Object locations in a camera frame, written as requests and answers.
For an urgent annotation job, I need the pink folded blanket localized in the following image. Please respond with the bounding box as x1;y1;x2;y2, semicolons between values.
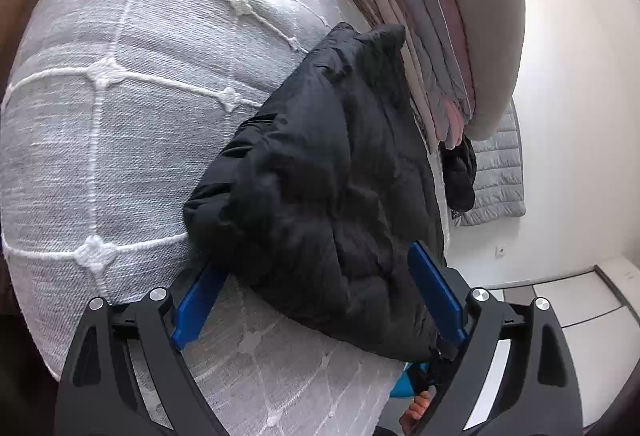
432;96;468;151

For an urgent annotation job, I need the white-grey patterned bedspread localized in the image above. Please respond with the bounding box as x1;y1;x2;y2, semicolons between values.
0;0;451;436

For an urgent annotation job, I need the grey quilted headboard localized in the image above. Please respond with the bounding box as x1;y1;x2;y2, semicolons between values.
457;0;555;227

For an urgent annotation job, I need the person's left hand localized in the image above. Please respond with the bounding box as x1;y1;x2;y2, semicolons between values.
400;388;433;434

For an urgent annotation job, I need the large black quilted jacket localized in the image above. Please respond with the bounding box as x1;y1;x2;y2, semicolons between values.
182;22;451;364

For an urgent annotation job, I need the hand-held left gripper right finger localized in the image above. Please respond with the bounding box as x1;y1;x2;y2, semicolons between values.
406;240;585;436

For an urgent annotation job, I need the small black puffer jacket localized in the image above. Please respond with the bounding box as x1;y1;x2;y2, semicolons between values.
440;133;477;213

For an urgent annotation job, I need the white wardrobe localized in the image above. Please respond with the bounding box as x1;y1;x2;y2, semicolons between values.
480;256;640;436

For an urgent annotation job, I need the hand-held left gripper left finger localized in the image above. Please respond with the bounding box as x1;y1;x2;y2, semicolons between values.
52;265;231;436

